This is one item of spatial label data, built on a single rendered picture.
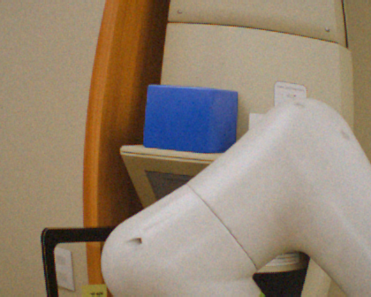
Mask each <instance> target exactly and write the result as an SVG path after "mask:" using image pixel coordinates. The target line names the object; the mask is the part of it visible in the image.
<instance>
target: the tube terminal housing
mask: <svg viewBox="0 0 371 297"><path fill-rule="evenodd" d="M352 76H353V73H352V53H351V51H350V50H348V49H346V48H345V47H343V46H341V45H339V44H338V43H333V42H326V41H321V40H317V39H314V38H308V37H302V36H300V35H294V34H284V33H279V32H271V31H265V30H261V29H252V28H245V27H227V26H222V25H205V24H185V23H167V27H166V35H165V45H164V55H163V65H162V77H161V85H172V86H185V87H197V88H220V89H229V90H231V91H237V92H238V110H237V114H238V123H237V133H236V142H237V141H238V140H239V139H240V138H242V137H243V136H244V134H245V133H246V132H248V131H249V121H250V118H249V113H251V114H266V113H267V112H268V111H270V110H271V109H272V108H273V107H274V99H273V98H274V80H277V81H287V82H289V83H299V84H300V85H307V98H312V99H316V100H319V101H322V102H324V103H326V104H328V105H329V106H331V107H333V108H334V109H335V110H336V111H337V112H338V113H339V114H341V116H342V117H343V118H344V120H346V123H347V124H348V126H350V128H351V129H352V132H353V118H354V115H353V109H354V106H353V101H354V99H353V77H352ZM330 281H331V278H330V277H329V276H328V275H327V274H326V273H325V272H324V270H322V269H321V267H320V266H318V264H317V263H316V262H315V261H313V260H312V259H311V258H310V261H309V264H308V269H307V275H306V278H305V283H304V286H303V289H302V294H301V296H300V297H327V294H328V292H329V286H330Z"/></svg>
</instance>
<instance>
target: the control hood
mask: <svg viewBox="0 0 371 297"><path fill-rule="evenodd" d="M120 154H121V156H122V158H123V160H124V163H125V166H126V168H127V170H128V172H129V174H130V176H131V179H132V182H133V184H134V186H135V189H136V191H137V194H138V195H139V197H140V200H141V203H142V205H143V208H144V209H147V208H148V207H149V206H151V205H152V204H154V203H155V202H157V199H156V198H155V194H154V191H153V189H152V187H151V185H150V182H149V180H148V177H147V174H146V173H145V171H155V172H163V173H172V174H180V175H188V176H197V175H198V174H199V173H201V172H202V171H203V170H205V169H206V168H207V167H208V166H210V165H211V164H212V163H213V162H214V161H215V160H216V159H217V158H219V157H220V156H221V155H222V154H224V153H215V154H202V153H193V152H184V151H175V150H165V149H156V148H144V147H143V145H133V146H122V148H120Z"/></svg>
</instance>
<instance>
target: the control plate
mask: <svg viewBox="0 0 371 297"><path fill-rule="evenodd" d="M145 173H146V174H147V177H148V180H149V182H150V185H151V187H152V189H153V191H154V194H155V198H156V199H157V201H158V202H159V201H160V200H161V199H162V198H163V197H165V196H166V195H168V194H170V193H172V192H173V191H176V190H178V189H180V188H181V187H182V186H184V185H185V184H186V183H188V182H189V181H190V180H191V179H193V178H194V177H196V176H188V175H180V174H172V173H163V172H155V171H145Z"/></svg>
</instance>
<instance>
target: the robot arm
mask: <svg viewBox="0 0 371 297"><path fill-rule="evenodd" d="M293 250H294V251H299V252H301V251H302V252H303V253H305V254H307V255H308V256H310V258H311V259H312V260H313V261H315V262H316V263H317V264H318V266H320V267H321V269H322V270H324V272H325V273H326V274H327V275H328V276H329V277H330V278H331V279H332V281H333V282H334V283H335V284H336V285H337V286H338V287H339V288H340V289H341V290H342V291H343V292H344V293H345V295H346V296H347V297H371V163H370V162H369V160H368V159H367V157H366V154H365V153H364V151H363V150H362V147H361V146H360V144H359V142H358V141H357V139H356V137H355V136H354V134H353V132H352V129H351V128H350V126H348V124H347V123H346V120H345V119H344V118H343V117H342V116H341V114H339V113H338V112H337V111H336V110H335V109H334V108H333V107H331V106H329V105H328V104H326V103H324V102H322V101H319V100H316V99H312V98H305V97H301V98H293V99H291V100H286V101H285V102H283V103H279V104H278V105H277V106H275V107H273V108H272V109H271V110H270V111H268V112H267V113H266V114H265V115H264V116H263V118H262V119H260V120H258V122H257V123H256V124H255V125H254V126H253V127H252V129H251V130H250V131H248V132H246V133H245V134H244V136H243V137H242V138H240V139H239V140H238V141H237V142H236V143H235V144H233V145H232V146H231V147H230V148H229V149H228V150H227V151H226V152H225V153H224V154H222V155H221V156H220V157H219V158H217V159H216V160H215V161H214V162H213V163H212V164H211V165H210V166H208V167H207V168H206V169H205V170H203V171H202V172H201V173H199V174H198V175H197V176H196V177H194V178H193V179H191V180H190V181H189V182H188V183H186V184H185V185H184V186H182V187H181V188H180V189H178V190H176V191H173V192H172V193H170V194H168V195H166V196H165V197H163V198H162V199H161V200H160V201H159V202H155V203H154V204H152V205H151V206H149V207H148V208H147V209H144V210H143V211H141V212H139V213H138V214H136V215H134V216H133V217H131V218H128V219H127V220H125V222H123V223H121V224H120V225H119V226H118V227H117V228H115V229H114V231H113V232H112V233H111V234H110V236H109V237H108V238H107V240H106V241H105V244H104V248H103V249H102V259H101V261H102V263H101V267H102V275H103V278H104V282H105V285H106V286H107V288H108V289H109V291H110V293H111V295H113V297H265V295H264V294H263V293H262V292H261V290H260V288H259V287H258V286H257V285H256V283H255V282H254V281H253V274H254V273H255V272H256V271H258V270H259V269H261V268H262V267H263V266H265V265H266V264H268V263H269V262H270V261H272V260H274V259H275V258H276V257H277V256H279V255H281V254H282V253H285V252H289V251H293Z"/></svg>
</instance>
